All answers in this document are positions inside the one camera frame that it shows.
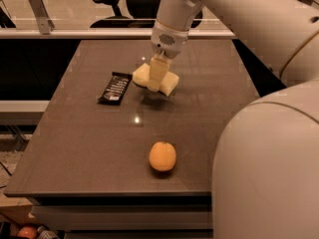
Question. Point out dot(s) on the black office chair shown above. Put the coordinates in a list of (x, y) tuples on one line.
[(143, 14)]

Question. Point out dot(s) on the black rxbar chocolate wrapper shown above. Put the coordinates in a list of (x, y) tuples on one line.
[(115, 89)]

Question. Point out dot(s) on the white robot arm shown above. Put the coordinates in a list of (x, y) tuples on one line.
[(265, 177)]

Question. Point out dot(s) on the yellow wavy sponge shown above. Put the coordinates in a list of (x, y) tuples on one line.
[(141, 77)]

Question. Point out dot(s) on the orange fruit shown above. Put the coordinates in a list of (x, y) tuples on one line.
[(162, 156)]

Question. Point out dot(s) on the left metal railing bracket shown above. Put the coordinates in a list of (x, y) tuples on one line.
[(44, 23)]

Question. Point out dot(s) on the orange object under table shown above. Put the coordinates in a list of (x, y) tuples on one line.
[(28, 232)]

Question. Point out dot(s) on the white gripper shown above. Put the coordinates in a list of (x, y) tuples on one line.
[(168, 41)]

